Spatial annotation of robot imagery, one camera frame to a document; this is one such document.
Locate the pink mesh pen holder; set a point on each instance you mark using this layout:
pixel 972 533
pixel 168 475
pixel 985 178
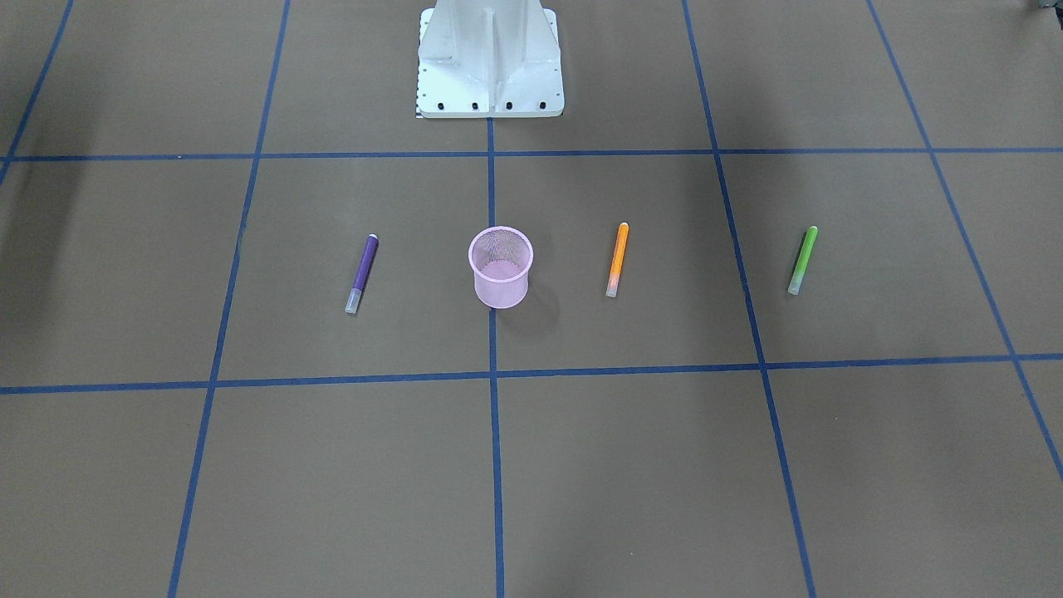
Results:
pixel 500 258

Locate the purple marker pen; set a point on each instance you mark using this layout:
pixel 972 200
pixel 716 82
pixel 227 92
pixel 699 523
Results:
pixel 362 274

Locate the green marker pen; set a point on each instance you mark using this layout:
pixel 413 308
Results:
pixel 802 259

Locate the orange marker pen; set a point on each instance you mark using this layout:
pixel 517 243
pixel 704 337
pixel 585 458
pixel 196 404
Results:
pixel 617 260

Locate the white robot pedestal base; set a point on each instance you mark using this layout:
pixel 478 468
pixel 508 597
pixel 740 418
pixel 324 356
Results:
pixel 489 60

